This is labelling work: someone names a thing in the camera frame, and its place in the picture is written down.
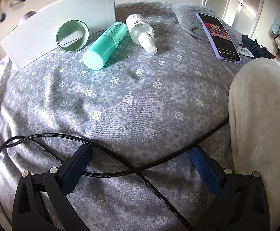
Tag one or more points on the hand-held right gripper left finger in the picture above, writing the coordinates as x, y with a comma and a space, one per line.
74, 173

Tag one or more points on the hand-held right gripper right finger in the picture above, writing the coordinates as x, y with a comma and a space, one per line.
206, 173

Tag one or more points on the teal bottle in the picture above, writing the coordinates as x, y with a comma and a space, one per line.
103, 45

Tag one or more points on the clear spray bottle white label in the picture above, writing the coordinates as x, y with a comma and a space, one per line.
138, 28

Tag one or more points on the white fleece blanket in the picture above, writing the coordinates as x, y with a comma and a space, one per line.
262, 113

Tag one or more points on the grey patterned bedsheet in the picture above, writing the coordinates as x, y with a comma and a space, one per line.
130, 96

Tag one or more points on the white paper card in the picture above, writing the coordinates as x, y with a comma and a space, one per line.
244, 52

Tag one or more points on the dark clothing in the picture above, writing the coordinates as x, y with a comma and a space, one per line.
258, 48

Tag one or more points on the purple smartphone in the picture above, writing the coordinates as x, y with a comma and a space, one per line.
219, 36

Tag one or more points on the grey plush pillow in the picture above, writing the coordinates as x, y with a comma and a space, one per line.
185, 16

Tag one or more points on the white board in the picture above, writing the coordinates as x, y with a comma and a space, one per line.
46, 16

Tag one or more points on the purple round object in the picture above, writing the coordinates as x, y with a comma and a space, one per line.
26, 16

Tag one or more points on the white door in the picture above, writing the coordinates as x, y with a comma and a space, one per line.
248, 4

